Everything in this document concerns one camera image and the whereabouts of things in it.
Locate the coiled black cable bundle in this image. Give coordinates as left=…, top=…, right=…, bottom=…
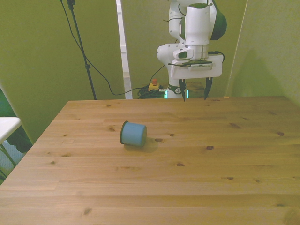
left=137, top=85, right=168, bottom=99

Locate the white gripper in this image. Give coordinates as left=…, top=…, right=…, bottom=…
left=169, top=54, right=223, bottom=102

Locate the white vertical post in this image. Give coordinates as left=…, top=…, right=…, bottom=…
left=116, top=0, right=133, bottom=99

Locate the white side table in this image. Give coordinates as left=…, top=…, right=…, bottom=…
left=0, top=117, right=22, bottom=144

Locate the black tripod stand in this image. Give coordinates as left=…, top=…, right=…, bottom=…
left=67, top=0, right=98, bottom=100

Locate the thin emergency stop cable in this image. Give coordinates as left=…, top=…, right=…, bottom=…
left=150, top=65, right=165, bottom=82

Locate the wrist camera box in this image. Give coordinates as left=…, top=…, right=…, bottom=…
left=168, top=60, right=214, bottom=71

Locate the blue mug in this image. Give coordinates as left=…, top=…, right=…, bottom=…
left=120, top=120, right=148, bottom=148

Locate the yellow emergency stop button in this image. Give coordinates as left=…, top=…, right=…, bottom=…
left=148, top=79, right=161, bottom=92

